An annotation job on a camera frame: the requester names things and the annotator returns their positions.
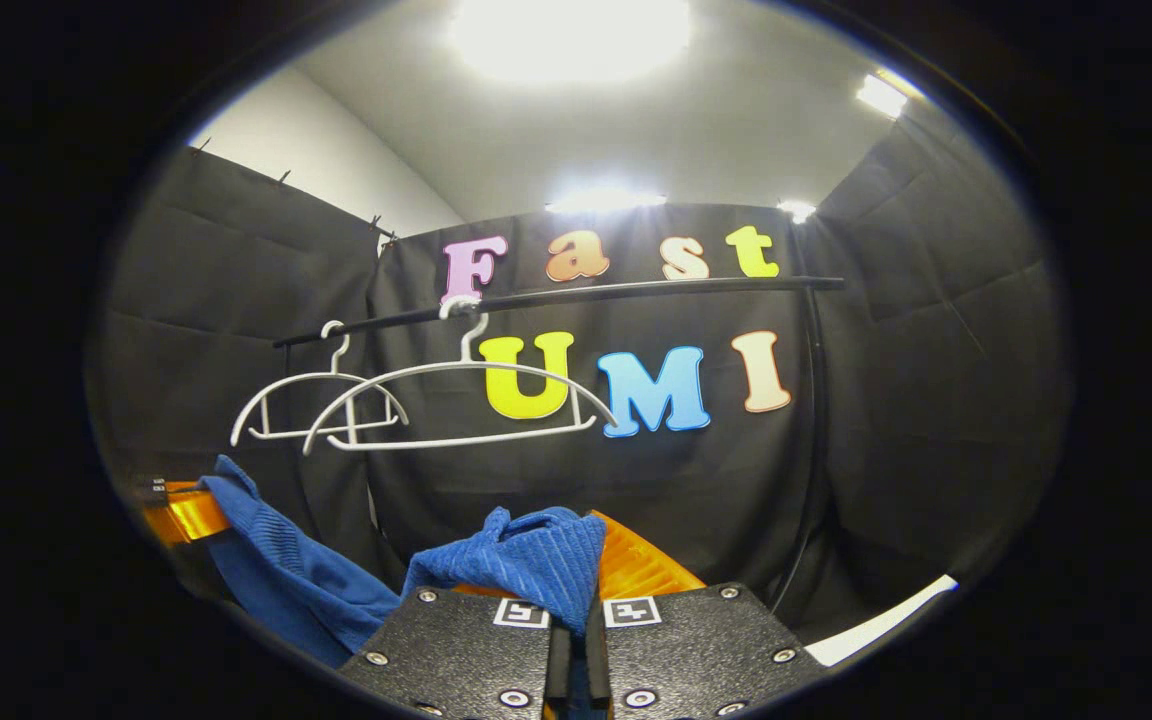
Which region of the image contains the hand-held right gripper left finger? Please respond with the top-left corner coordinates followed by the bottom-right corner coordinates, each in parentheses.
top-left (338, 583), bottom-right (574, 720)

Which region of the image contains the blue corduroy jacket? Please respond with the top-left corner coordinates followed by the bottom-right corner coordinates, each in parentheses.
top-left (198, 455), bottom-right (609, 720)

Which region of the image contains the black clothes rack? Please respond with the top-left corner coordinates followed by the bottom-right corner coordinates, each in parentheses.
top-left (272, 276), bottom-right (847, 616)

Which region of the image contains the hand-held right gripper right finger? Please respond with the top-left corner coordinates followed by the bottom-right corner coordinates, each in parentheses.
top-left (586, 510), bottom-right (829, 720)

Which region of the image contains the white clothes hanger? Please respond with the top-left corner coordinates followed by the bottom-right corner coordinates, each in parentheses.
top-left (229, 320), bottom-right (410, 448)
top-left (301, 298), bottom-right (619, 456)

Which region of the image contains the ceiling light panel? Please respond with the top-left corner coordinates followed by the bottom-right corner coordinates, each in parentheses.
top-left (451, 0), bottom-right (692, 83)
top-left (546, 190), bottom-right (667, 214)
top-left (856, 75), bottom-right (909, 119)

